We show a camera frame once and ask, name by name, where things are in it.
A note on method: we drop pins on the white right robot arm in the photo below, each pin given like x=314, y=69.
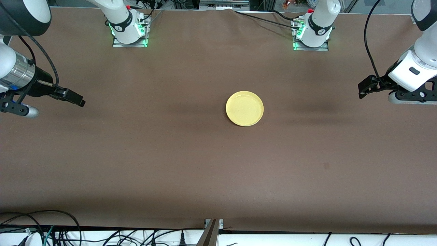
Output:
x=119, y=20

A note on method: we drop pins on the aluminium profile post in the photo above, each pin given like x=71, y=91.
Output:
x=211, y=235

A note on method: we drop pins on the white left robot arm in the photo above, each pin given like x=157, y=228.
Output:
x=423, y=51

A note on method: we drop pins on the yellow round plate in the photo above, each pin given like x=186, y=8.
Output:
x=244, y=108

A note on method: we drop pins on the aluminium frame rail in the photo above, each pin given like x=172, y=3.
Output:
x=223, y=4

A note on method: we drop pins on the orange background object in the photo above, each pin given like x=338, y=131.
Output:
x=288, y=4

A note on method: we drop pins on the white plastic device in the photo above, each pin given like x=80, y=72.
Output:
x=32, y=240

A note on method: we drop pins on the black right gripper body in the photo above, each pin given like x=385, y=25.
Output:
x=41, y=82

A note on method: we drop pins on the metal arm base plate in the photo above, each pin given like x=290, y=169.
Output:
x=322, y=48
x=117, y=44

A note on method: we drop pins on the black power plug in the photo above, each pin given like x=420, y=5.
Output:
x=182, y=239

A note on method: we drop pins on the brown table cover sheet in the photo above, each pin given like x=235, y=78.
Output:
x=218, y=177

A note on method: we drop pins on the white lower board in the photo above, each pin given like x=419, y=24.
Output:
x=273, y=241

